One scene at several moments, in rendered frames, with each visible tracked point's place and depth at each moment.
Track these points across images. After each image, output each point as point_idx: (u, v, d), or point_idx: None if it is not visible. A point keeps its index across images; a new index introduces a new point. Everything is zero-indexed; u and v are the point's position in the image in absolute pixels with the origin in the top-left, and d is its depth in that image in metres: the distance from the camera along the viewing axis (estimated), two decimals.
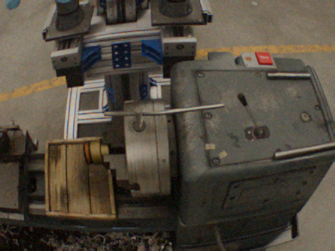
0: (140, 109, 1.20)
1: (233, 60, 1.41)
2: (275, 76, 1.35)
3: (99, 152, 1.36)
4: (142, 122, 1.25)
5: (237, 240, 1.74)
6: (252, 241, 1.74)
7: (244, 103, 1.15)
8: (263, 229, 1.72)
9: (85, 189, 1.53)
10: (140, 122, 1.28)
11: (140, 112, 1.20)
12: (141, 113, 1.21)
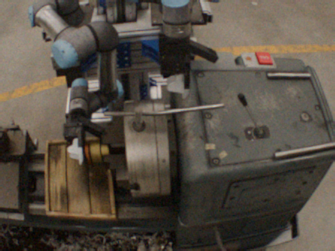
0: (140, 109, 1.20)
1: (233, 60, 1.41)
2: (275, 76, 1.35)
3: (99, 152, 1.36)
4: (142, 122, 1.25)
5: (237, 240, 1.74)
6: (252, 241, 1.74)
7: (244, 103, 1.15)
8: (263, 229, 1.72)
9: (85, 189, 1.53)
10: (140, 122, 1.28)
11: (140, 112, 1.20)
12: (141, 113, 1.21)
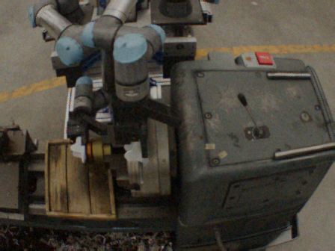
0: None
1: (233, 60, 1.41)
2: (275, 76, 1.35)
3: (102, 151, 1.36)
4: None
5: (237, 240, 1.74)
6: (252, 241, 1.74)
7: (244, 103, 1.15)
8: (263, 229, 1.72)
9: (85, 189, 1.53)
10: None
11: None
12: None
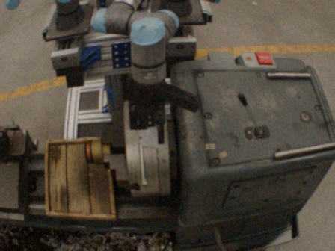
0: None
1: (233, 60, 1.41)
2: (275, 76, 1.35)
3: (101, 151, 1.36)
4: None
5: (237, 240, 1.74)
6: (252, 241, 1.74)
7: (244, 103, 1.15)
8: (263, 229, 1.72)
9: (85, 189, 1.53)
10: None
11: None
12: None
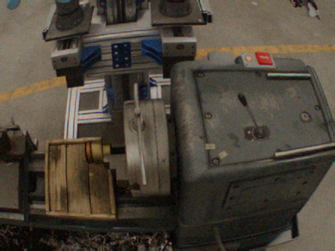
0: (137, 111, 1.20)
1: (233, 60, 1.41)
2: (275, 76, 1.35)
3: (101, 151, 1.36)
4: (137, 124, 1.25)
5: (237, 240, 1.74)
6: (252, 241, 1.74)
7: (244, 103, 1.15)
8: (263, 229, 1.72)
9: (85, 189, 1.53)
10: (141, 126, 1.28)
11: (134, 112, 1.20)
12: (135, 114, 1.20)
